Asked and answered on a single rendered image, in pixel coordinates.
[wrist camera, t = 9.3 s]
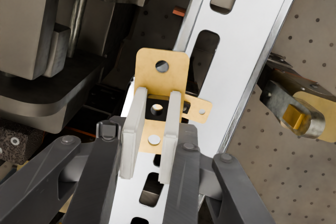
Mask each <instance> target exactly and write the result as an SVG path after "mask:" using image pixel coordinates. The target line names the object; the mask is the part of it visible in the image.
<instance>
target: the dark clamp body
mask: <svg viewBox="0 0 336 224"><path fill-rule="evenodd" d="M124 43H125V42H124V41H121V42H120V43H119V44H117V45H116V46H115V47H114V48H113V49H111V50H110V51H109V52H108V53H107V54H106V55H104V56H103V57H105V58H106V62H105V66H104V67H103V68H102V69H101V70H100V71H99V72H98V73H97V74H96V75H95V76H94V77H93V78H92V79H91V80H90V81H89V82H88V83H87V84H86V85H85V86H84V87H83V88H82V89H81V90H80V91H79V92H78V93H77V94H76V95H75V96H74V97H73V98H72V99H71V100H70V101H69V102H68V103H67V104H66V105H65V106H64V107H63V108H62V109H61V110H60V111H58V112H57V113H55V114H53V115H49V116H43V117H31V116H23V115H19V114H15V113H12V112H8V111H5V110H2V109H0V117H2V118H4V119H7V120H10V121H13V122H17V123H20V124H23V125H26V126H29V127H33V128H36V129H39V130H42V131H46V132H49V133H52V134H58V133H59V132H60V131H61V130H62V129H63V128H64V127H65V126H66V125H67V123H68V122H69V121H70V120H71V119H72V118H73V117H74V115H75V114H76V113H77V112H78V111H79V110H80V108H81V107H82V106H83V105H84V104H85V103H86V101H87V99H88V95H89V91H90V90H91V89H92V87H93V86H94V85H95V84H96V83H101V82H102V80H103V79H104V78H105V77H106V76H107V75H108V74H109V73H110V71H111V70H112V69H113V68H115V69H117V68H118V65H119V61H120V58H121V54H122V51H123V47H124Z"/></svg>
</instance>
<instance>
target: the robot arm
mask: <svg viewBox="0 0 336 224"><path fill-rule="evenodd" d="M147 93H148V89H146V87H138V88H137V90H136V92H135V95H134V98H133V101H132V103H131V106H130V109H129V112H128V114H127V117H125V116H116V115H114V116H113V117H111V118H110V119H109V120H101V121H99V122H98V123H97V124H96V139H95V141H93V142H88V143H81V139H80V138H79V137H77V136H74V135H64V136H60V137H58V138H57V139H55V140H54V141H53V142H52V143H51V144H49V145H48V146H47V147H46V148H45V149H43V150H42V151H41V152H40V153H38V154H37V155H36V156H35V157H34V158H32V159H31V160H30V161H29V162H28V163H26V164H25V165H24V166H23V167H22V168H20V169H19V170H18V171H17V172H15V173H14V174H13V175H12V176H11V177H9V178H8V179H7V180H6V181H5V182H3V183H2V184H1V185H0V224H49V223H50V222H51V220H52V219H53V218H54V217H55V215H56V214H57V213H58V212H59V210H60V209H61V208H62V207H63V205H64V204H65V203H66V202H67V200H68V199H69V198H70V197H71V195H72V194H73V193H74V194H73V196H72V199H71V201H70V204H69V206H68V209H67V211H66V214H65V216H64V219H63V221H62V224H109V222H110V217H111V212H112V207H113V202H114V197H115V193H116V188H117V183H118V174H119V177H120V178H121V179H126V180H130V179H131V178H133V174H134V170H135V165H136V161H137V156H138V152H139V147H140V142H141V138H142V133H143V129H144V124H145V112H146V101H147ZM180 107H181V93H180V91H172V92H171V93H170V99H169V105H168V111H167V117H166V123H165V129H164V135H163V143H162V151H161V159H160V168H159V176H158V182H160V184H167V185H169V188H168V193H167V199H166V204H165V209H164V215H163V220H162V224H198V213H199V193H200V194H202V195H205V200H206V203H207V206H208V209H209V211H210V214H211V217H212V220H213V223H214V224H276V222H275V221H274V219H273V217H272V216H271V214H270V212H269V211H268V209H267V207H266V206H265V204H264V202H263V201H262V199H261V197H260V196H259V194H258V192H257V191H256V189H255V187H254V186H253V184H252V182H251V181H250V179H249V177H248V176H247V174H246V172H245V171H244V169H243V167H242V166H241V164H240V162H239V161H238V159H237V158H236V157H234V156H233V155H231V154H228V153H217V154H215V155H214V156H213V158H212V157H209V156H206V155H204V154H202V153H201V150H200V147H199V145H198V129H197V128H196V126H195V125H194V124H188V123H180V122H179V121H180Z"/></svg>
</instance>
